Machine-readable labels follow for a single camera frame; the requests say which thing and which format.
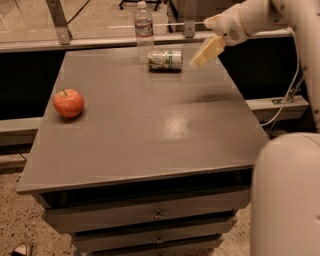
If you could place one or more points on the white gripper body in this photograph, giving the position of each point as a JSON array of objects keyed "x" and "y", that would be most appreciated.
[{"x": 232, "y": 29}]

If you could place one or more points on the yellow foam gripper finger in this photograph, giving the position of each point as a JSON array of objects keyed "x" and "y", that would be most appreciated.
[{"x": 210, "y": 48}]

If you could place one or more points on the green white 7up can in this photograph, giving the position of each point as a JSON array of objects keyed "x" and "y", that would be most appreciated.
[{"x": 165, "y": 60}]

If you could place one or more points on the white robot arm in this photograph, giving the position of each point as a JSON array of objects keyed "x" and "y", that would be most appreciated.
[{"x": 285, "y": 193}]

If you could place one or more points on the clear plastic water bottle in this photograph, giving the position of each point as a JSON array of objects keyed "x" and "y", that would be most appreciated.
[{"x": 143, "y": 24}]

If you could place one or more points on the grey drawer cabinet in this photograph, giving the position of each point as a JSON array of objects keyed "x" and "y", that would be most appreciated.
[{"x": 141, "y": 136}]

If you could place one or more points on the red apple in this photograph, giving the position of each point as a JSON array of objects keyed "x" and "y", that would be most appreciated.
[{"x": 68, "y": 103}]

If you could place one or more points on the middle grey drawer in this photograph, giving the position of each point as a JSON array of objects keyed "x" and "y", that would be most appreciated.
[{"x": 160, "y": 233}]

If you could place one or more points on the grey drawer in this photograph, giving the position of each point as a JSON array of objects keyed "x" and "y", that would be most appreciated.
[
  {"x": 117, "y": 214},
  {"x": 160, "y": 233},
  {"x": 167, "y": 248}
]

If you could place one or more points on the top grey drawer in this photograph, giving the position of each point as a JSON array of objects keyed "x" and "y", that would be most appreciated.
[{"x": 117, "y": 214}]

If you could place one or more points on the bottom grey drawer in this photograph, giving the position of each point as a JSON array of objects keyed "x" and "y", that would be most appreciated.
[{"x": 167, "y": 248}]

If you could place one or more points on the shoe tip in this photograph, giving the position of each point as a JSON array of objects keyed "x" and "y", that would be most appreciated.
[{"x": 22, "y": 249}]

